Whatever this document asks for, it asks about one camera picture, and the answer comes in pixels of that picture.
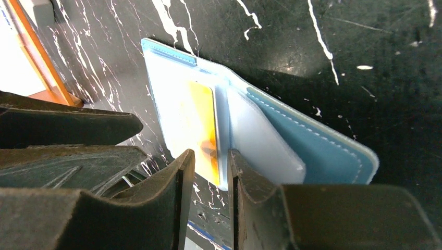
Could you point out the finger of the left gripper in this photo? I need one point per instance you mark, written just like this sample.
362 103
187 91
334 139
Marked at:
93 168
31 122

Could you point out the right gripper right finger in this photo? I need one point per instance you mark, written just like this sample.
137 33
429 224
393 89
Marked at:
321 216

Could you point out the orange VIP credit card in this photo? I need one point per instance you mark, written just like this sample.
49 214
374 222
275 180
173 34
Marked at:
203 131

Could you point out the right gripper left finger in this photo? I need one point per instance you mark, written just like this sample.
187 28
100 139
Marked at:
152 214

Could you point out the blue card holder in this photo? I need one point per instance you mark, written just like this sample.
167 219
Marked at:
279 142

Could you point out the orange wooden shelf rack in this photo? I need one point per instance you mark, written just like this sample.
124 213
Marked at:
55 90

